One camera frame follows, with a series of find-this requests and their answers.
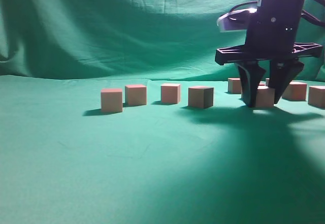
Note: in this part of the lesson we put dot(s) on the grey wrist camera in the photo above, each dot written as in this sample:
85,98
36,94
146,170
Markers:
235,20

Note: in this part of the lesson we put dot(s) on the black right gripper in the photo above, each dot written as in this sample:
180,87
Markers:
271,34

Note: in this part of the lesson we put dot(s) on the green cloth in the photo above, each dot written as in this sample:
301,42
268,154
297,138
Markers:
63,160

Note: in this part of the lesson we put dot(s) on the left-column red cube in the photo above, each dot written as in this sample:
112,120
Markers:
264,97
234,86
170,93

